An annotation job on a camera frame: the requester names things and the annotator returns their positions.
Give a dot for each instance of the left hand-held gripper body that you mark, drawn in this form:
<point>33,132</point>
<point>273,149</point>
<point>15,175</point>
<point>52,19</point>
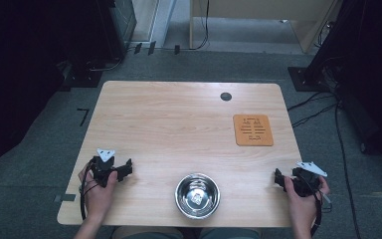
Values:
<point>103,167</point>

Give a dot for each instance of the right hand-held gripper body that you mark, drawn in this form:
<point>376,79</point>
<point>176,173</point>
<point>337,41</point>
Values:
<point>306,181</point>

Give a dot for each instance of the person's right hand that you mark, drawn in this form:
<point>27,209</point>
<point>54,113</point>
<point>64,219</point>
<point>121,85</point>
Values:
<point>300,205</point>

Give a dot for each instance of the person's left hand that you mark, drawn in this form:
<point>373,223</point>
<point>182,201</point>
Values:
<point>97,197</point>

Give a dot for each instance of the grey floor tape strip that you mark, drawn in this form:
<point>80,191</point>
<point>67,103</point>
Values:
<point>65,197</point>

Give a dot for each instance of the square wooden trivet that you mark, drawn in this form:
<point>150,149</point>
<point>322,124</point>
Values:
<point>253,130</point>

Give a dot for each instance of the black floor tape marker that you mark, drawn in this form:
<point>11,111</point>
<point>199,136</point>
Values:
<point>83,116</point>

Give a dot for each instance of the stainless steel bowl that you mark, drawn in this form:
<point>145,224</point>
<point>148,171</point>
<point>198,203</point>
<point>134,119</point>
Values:
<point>197,195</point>

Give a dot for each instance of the dark curtain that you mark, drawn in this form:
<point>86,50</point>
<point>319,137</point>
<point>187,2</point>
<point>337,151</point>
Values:
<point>16,83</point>

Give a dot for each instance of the black cabinet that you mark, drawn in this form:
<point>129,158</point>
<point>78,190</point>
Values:
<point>112,26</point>

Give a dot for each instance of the light wooden partition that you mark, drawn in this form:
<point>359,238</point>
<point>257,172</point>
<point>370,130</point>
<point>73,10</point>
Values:
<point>262,8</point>

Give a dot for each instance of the black stand base plate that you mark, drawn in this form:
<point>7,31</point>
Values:
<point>306,81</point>

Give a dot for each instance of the small black floor bracket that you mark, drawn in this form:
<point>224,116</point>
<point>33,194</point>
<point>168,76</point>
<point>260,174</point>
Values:
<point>138,47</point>
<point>177,49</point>
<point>152,47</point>

